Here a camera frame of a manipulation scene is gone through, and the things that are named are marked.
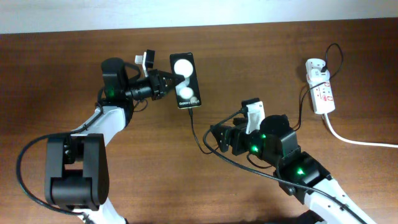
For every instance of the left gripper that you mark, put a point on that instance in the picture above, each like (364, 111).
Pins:
(156, 78)

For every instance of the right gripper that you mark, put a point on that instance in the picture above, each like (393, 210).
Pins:
(239, 132)

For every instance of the black Galaxy flip phone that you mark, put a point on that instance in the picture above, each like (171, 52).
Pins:
(187, 92)

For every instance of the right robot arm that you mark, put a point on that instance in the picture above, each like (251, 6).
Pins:
(297, 172)

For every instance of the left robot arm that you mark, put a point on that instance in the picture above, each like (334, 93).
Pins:
(76, 171)

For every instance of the white USB charger adapter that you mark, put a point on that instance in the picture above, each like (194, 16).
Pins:
(315, 76)

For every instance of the white power strip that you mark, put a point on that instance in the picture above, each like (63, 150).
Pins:
(321, 93)

